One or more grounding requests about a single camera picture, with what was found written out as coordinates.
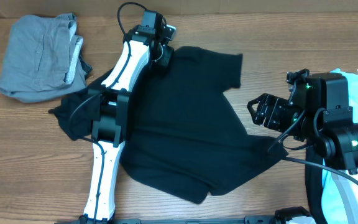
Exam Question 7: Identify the black t-shirt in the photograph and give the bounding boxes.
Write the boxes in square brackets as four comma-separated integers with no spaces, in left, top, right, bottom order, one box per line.
[48,45,289,205]

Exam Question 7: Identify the folded grey shorts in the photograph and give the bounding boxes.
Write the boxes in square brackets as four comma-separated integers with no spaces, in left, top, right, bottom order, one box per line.
[0,13,92,103]

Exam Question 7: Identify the dark garment under pile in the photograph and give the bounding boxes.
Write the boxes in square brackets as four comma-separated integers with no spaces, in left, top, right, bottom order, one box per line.
[304,146,326,224]

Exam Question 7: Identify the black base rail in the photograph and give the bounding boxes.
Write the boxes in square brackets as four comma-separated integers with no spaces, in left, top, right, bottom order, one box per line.
[58,207,316,224]

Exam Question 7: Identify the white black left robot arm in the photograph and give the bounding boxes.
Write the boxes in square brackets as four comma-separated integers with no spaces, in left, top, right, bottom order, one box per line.
[78,10,176,223]

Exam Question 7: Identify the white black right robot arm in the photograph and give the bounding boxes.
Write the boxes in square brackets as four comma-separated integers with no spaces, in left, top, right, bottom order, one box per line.
[247,69,358,223]

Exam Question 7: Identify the light blue t-shirt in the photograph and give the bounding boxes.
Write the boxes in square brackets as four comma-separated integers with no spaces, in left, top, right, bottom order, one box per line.
[320,68,358,224]

